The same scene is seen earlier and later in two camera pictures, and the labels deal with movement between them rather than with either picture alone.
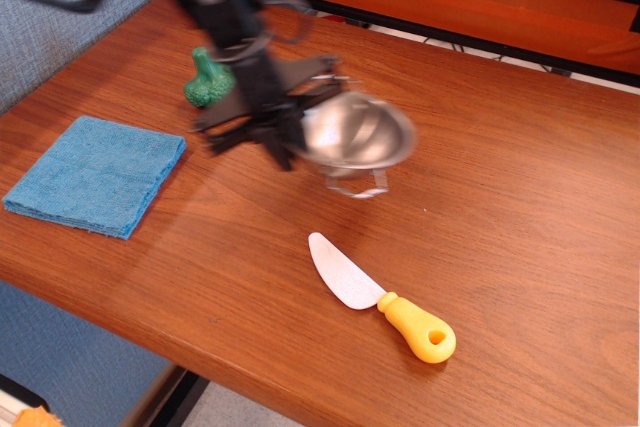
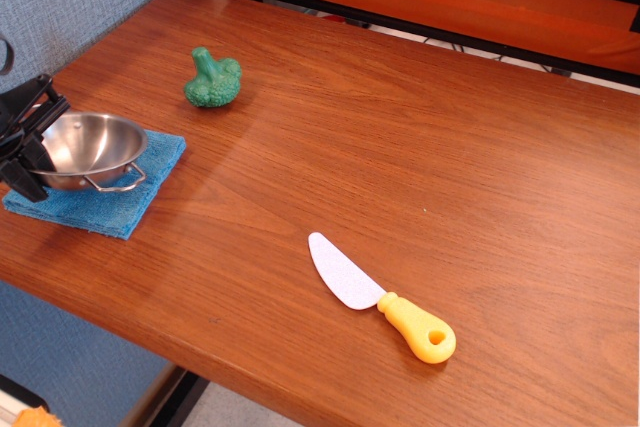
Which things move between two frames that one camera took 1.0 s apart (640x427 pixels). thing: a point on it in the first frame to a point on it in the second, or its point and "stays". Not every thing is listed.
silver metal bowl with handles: x=352 y=137 to x=94 y=148
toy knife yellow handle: x=352 y=286 stays
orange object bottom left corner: x=36 y=417 stays
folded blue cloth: x=101 y=176 stays
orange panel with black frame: x=575 y=8 stays
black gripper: x=268 y=108 to x=24 y=112
